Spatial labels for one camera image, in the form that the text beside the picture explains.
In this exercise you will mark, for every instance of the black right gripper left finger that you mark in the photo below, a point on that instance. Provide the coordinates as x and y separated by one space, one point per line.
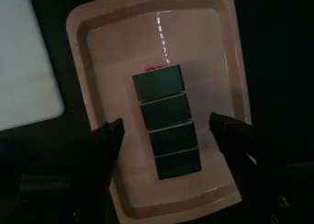
82 178

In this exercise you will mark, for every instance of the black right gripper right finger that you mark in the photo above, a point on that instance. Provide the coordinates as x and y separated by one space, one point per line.
261 172

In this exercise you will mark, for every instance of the dark green toy sushi piece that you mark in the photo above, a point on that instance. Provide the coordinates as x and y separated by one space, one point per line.
178 163
158 82
166 111
173 138

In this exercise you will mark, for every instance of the white cutting board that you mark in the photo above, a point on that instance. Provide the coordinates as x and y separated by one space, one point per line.
25 65

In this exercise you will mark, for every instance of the pink rectangular plate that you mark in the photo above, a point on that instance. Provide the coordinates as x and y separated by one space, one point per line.
122 50

